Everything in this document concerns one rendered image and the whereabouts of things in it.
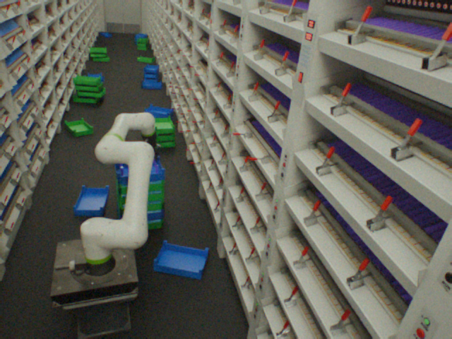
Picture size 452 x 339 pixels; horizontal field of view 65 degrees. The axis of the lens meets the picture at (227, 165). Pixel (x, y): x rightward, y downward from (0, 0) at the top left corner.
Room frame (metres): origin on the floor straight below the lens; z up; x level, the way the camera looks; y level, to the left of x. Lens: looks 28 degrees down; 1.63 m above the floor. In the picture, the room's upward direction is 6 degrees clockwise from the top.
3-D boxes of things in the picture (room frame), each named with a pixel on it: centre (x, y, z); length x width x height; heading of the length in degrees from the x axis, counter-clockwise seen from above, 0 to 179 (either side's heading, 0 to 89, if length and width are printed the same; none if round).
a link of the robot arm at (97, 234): (1.26, 0.55, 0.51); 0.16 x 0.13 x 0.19; 97
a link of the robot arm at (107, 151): (1.60, 0.60, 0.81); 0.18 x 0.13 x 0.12; 7
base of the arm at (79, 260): (1.23, 0.61, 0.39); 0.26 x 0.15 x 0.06; 110
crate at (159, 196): (2.06, 0.59, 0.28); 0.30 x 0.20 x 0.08; 114
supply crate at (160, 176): (2.06, 0.59, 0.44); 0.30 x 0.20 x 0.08; 114
